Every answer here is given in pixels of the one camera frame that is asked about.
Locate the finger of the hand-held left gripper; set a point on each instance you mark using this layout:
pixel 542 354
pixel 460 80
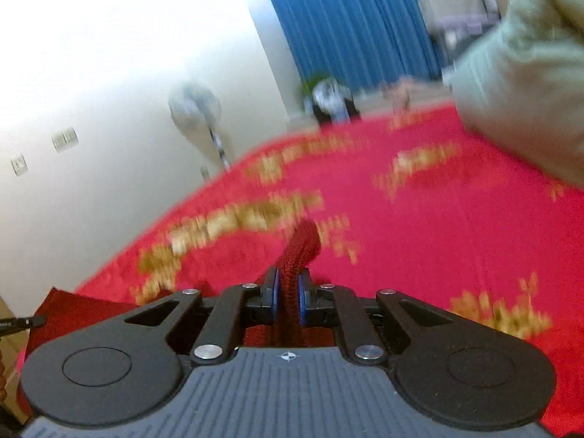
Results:
pixel 20 324

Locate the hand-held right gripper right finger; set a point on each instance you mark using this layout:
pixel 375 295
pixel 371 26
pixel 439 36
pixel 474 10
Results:
pixel 302 301

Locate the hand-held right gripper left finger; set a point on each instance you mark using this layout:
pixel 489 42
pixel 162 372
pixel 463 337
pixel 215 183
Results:
pixel 273 296

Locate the dark red knit sweater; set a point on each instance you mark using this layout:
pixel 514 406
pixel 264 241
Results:
pixel 299 251

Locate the red floral blanket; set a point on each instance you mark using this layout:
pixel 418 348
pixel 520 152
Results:
pixel 433 237

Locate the dark chair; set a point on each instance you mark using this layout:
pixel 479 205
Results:
pixel 340 114

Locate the white standing fan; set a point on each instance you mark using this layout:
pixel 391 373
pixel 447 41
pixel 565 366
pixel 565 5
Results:
pixel 194 105

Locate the white windowsill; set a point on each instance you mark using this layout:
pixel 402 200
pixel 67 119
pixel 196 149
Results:
pixel 369 98

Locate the green potted plant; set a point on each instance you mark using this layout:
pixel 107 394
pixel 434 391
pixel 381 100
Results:
pixel 312 85

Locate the pink cloth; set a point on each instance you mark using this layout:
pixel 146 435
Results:
pixel 401 93

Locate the blue curtain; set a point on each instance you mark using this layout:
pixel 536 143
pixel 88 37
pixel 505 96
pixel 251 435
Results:
pixel 351 23

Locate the clear plastic storage box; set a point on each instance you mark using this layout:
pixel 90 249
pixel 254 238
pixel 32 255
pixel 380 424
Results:
pixel 456 39

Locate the pale green pillow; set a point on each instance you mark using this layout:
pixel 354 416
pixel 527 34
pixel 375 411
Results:
pixel 515 82

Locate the grey box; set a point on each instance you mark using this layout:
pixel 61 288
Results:
pixel 451 2

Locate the low wall outlet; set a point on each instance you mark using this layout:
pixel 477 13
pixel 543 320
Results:
pixel 205 173

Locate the single wall switch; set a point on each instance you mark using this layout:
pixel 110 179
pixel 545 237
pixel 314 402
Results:
pixel 19 164

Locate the wall switch plate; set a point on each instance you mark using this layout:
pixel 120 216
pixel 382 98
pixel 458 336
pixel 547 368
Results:
pixel 70 136
pixel 58 141

